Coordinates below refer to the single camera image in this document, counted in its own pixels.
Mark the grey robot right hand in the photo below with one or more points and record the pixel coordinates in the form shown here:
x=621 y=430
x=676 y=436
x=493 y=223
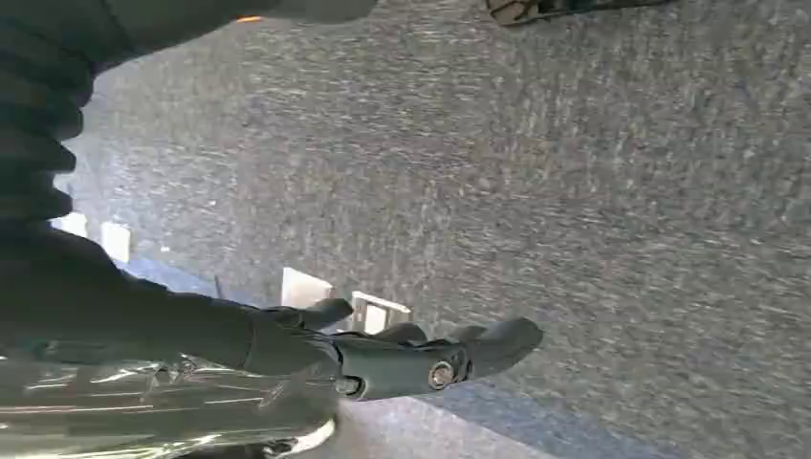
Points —
x=127 y=317

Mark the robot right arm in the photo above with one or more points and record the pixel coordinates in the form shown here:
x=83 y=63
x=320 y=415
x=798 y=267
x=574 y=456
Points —
x=32 y=146

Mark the black robot foot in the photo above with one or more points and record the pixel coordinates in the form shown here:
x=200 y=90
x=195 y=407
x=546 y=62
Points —
x=519 y=9

